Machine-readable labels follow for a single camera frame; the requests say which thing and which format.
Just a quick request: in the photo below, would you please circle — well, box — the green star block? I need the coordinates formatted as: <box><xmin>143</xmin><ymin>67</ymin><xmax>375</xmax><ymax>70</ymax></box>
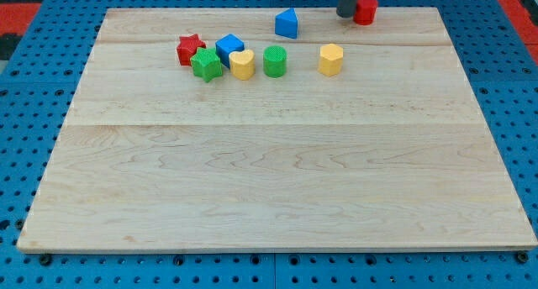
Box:
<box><xmin>190</xmin><ymin>47</ymin><xmax>223</xmax><ymax>82</ymax></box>

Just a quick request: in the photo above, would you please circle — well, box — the yellow hexagon block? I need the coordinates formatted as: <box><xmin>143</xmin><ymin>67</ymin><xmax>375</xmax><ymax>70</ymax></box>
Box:
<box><xmin>318</xmin><ymin>44</ymin><xmax>344</xmax><ymax>76</ymax></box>

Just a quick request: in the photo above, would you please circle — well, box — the red star block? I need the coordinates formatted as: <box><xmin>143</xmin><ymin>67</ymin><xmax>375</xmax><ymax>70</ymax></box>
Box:
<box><xmin>177</xmin><ymin>34</ymin><xmax>206</xmax><ymax>66</ymax></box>

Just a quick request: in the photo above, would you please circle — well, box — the red cylinder block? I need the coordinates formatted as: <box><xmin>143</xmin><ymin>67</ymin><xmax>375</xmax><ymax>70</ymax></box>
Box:
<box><xmin>353</xmin><ymin>0</ymin><xmax>378</xmax><ymax>25</ymax></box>

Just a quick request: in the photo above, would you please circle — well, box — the yellow heart block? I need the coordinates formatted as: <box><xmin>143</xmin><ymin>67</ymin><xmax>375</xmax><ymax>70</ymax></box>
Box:
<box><xmin>229</xmin><ymin>50</ymin><xmax>256</xmax><ymax>81</ymax></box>

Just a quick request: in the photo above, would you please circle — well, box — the blue cube block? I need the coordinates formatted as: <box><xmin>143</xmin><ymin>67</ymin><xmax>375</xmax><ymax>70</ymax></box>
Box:
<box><xmin>215</xmin><ymin>34</ymin><xmax>245</xmax><ymax>68</ymax></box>

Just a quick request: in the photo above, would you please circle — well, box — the green cylinder block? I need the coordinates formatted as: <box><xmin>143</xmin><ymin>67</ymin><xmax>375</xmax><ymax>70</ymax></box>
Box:
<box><xmin>263</xmin><ymin>45</ymin><xmax>287</xmax><ymax>78</ymax></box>

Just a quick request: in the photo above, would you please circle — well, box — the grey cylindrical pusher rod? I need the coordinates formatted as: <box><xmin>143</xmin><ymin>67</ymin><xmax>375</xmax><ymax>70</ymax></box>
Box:
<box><xmin>336</xmin><ymin>0</ymin><xmax>356</xmax><ymax>18</ymax></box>

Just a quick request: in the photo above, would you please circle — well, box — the blue triangle block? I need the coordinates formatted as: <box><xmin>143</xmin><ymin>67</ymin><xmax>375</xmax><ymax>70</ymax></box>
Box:
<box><xmin>274</xmin><ymin>8</ymin><xmax>298</xmax><ymax>39</ymax></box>

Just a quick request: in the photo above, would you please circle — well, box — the light wooden board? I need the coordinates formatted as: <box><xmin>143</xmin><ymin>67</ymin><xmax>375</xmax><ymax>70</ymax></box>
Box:
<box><xmin>17</xmin><ymin>8</ymin><xmax>537</xmax><ymax>254</ymax></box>

